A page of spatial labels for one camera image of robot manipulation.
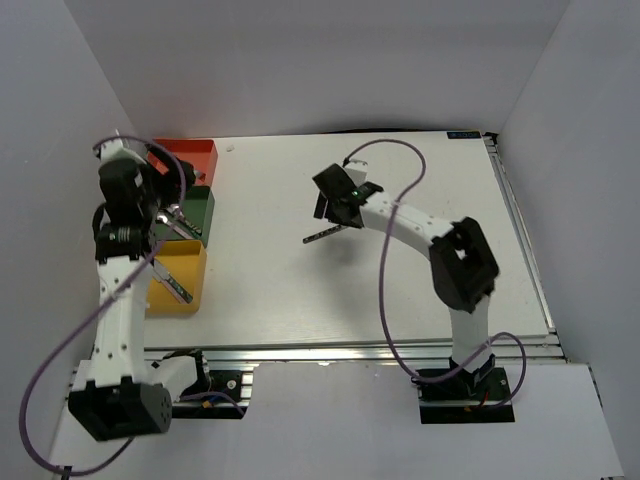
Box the teal handled spoon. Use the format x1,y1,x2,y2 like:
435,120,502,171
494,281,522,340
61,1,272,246
156,204,202,240

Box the black handled fork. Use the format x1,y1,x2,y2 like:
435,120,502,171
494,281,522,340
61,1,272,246
302,225,346,245

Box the black handled table knife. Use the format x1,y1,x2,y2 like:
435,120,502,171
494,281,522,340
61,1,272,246
153,260,193,304

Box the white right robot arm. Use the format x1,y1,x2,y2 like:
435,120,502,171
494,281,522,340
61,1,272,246
313,161,499,399

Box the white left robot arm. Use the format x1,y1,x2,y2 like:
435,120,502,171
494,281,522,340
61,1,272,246
68,138,212,441

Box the orange plastic bin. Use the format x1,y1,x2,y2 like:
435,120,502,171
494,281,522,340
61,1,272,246
154,138,218,187

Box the green plastic bin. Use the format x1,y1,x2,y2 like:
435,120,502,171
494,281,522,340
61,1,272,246
155,185,215,247

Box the yellow plastic bin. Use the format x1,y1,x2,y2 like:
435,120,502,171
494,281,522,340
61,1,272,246
146,240,207,316

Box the blue table label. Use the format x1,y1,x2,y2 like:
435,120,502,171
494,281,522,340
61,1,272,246
446,131,482,140

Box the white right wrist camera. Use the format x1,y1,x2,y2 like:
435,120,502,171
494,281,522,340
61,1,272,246
342,159,368,186

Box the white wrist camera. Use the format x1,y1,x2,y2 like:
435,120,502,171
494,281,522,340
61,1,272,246
92,129,129,163
342,159,368,186

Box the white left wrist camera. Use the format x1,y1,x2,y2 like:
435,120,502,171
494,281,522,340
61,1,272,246
92,129,129,163

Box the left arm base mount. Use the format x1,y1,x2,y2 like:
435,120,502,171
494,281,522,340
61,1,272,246
148,349,247,420

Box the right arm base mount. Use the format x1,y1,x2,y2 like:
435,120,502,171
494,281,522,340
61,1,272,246
411,367,515,425

